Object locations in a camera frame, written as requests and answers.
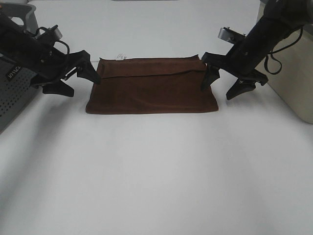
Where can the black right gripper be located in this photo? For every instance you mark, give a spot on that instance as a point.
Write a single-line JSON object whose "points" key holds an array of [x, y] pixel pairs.
{"points": [[246, 53]]}

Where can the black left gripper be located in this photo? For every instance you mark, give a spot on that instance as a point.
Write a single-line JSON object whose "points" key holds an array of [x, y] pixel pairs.
{"points": [[52, 67]]}

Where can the brown towel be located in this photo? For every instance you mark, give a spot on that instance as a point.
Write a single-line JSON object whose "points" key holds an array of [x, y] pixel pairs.
{"points": [[151, 86]]}

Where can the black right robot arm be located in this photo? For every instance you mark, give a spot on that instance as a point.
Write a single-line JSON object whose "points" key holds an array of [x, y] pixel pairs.
{"points": [[279, 20]]}

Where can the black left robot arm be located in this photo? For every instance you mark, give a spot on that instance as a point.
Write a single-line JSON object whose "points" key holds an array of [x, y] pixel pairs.
{"points": [[17, 44]]}

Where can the grey perforated plastic basket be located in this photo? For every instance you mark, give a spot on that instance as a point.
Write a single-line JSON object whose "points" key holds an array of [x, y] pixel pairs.
{"points": [[15, 90]]}

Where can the beige plastic bin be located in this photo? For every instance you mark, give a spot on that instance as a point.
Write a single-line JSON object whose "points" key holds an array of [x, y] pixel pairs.
{"points": [[294, 83]]}

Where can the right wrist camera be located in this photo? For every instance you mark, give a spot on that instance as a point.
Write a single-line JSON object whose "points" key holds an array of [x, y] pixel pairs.
{"points": [[230, 36]]}

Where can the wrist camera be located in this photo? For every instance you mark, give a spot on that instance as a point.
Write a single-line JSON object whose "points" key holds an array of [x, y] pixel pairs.
{"points": [[50, 35], [230, 36]]}

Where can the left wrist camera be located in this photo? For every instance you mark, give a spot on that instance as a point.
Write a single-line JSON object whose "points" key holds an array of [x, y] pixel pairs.
{"points": [[50, 35]]}

